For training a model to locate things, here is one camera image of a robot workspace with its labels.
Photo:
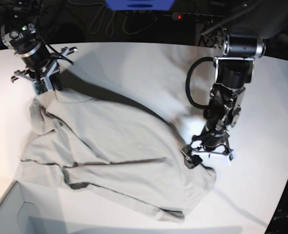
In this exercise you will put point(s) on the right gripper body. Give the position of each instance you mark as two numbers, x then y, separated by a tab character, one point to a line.
42	66

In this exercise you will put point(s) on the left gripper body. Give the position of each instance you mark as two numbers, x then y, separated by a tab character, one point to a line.
213	147

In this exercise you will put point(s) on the beige t-shirt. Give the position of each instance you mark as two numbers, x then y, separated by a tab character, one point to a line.
114	150

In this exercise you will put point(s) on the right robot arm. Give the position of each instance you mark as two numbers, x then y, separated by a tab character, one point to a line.
23	35

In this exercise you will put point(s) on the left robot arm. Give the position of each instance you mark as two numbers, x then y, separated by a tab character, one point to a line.
241	38

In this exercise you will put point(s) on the black power strip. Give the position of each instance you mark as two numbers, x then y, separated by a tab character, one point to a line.
200	18

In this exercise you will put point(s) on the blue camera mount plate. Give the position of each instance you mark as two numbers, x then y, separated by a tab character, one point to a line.
130	5

